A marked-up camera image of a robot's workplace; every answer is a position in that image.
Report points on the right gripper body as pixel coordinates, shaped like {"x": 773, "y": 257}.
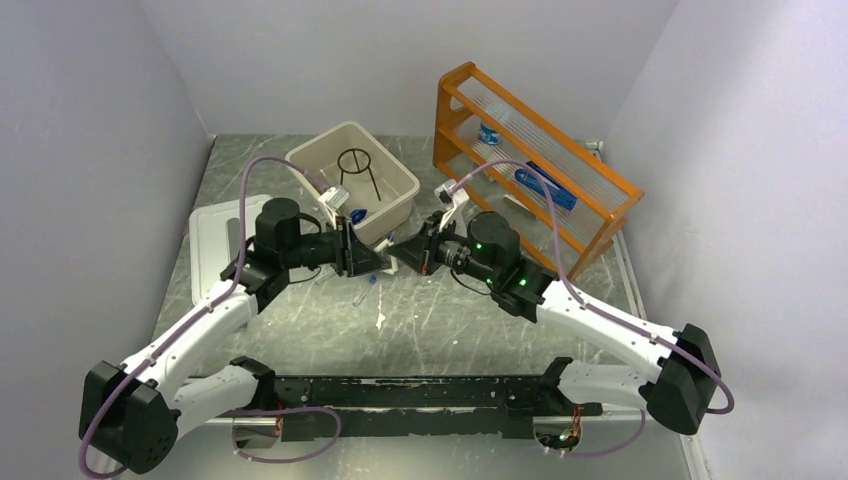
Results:
{"x": 446, "y": 247}

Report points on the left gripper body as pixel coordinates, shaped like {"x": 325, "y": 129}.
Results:
{"x": 317, "y": 248}

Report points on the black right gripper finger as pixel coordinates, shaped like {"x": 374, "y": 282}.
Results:
{"x": 439, "y": 222}
{"x": 413, "y": 253}

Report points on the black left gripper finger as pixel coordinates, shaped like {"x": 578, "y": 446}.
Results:
{"x": 353, "y": 249}
{"x": 364, "y": 265}

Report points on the blue capped test tube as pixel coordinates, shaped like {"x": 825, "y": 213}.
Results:
{"x": 362, "y": 294}

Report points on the black wire tripod stand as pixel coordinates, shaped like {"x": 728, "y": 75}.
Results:
{"x": 362, "y": 162}

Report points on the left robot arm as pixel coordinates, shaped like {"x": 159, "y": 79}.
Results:
{"x": 135, "y": 412}

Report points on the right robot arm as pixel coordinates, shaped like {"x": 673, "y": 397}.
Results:
{"x": 671, "y": 374}

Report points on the beige plastic bin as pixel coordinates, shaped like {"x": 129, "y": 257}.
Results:
{"x": 397, "y": 185}

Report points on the white bin lid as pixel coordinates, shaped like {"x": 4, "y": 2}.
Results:
{"x": 213, "y": 242}

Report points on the blue white container on shelf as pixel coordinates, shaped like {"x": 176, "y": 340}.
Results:
{"x": 489, "y": 135}

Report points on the blue stapler on shelf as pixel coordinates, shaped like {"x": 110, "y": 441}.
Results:
{"x": 535, "y": 178}

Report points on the orange wooden shelf rack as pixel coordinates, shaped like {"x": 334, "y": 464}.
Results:
{"x": 561, "y": 182}

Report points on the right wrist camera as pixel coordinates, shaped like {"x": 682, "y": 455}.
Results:
{"x": 454, "y": 199}

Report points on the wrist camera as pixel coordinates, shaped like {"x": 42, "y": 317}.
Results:
{"x": 333, "y": 199}
{"x": 454, "y": 199}

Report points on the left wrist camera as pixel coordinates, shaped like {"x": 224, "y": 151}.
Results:
{"x": 333, "y": 199}

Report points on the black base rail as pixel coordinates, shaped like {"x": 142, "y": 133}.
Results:
{"x": 324, "y": 406}

